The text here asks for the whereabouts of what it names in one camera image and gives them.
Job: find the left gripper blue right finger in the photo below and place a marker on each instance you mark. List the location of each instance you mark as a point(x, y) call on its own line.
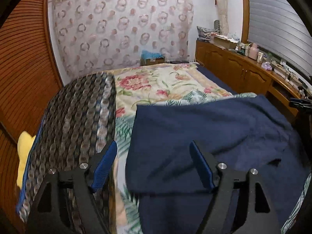
point(205, 164)

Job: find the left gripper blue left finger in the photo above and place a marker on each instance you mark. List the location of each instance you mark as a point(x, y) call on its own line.
point(100, 165)

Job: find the navy blue printed t-shirt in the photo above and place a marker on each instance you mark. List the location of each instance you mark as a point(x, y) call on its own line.
point(243, 133)

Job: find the purple small item on sideboard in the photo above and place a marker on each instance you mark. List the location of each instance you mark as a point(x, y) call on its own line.
point(266, 66)

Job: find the black circle-patterned folded cloth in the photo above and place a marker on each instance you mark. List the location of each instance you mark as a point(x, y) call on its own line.
point(55, 196)

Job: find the long wooden sideboard cabinet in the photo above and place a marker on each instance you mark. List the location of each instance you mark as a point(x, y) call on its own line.
point(243, 74)

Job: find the pink bottle on sideboard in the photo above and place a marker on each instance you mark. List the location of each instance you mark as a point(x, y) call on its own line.
point(253, 51)

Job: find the grey window roller blind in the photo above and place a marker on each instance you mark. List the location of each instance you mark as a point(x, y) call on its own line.
point(275, 26)

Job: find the palm leaf floral bedspread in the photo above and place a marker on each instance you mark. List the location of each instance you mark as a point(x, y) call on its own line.
point(165, 85)

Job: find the flat cardboard box on sideboard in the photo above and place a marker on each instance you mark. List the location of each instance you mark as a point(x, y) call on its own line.
point(224, 42)

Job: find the brown louvered wooden wardrobe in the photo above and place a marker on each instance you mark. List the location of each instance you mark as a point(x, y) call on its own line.
point(29, 79)

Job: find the cardboard box with blue cloth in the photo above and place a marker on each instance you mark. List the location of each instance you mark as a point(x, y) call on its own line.
point(151, 58)

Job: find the folded patterned cloth pile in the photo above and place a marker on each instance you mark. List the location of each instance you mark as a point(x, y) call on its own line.
point(205, 34)

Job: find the circle-patterned sheer curtain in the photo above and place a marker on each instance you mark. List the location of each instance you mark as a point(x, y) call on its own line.
point(96, 35)

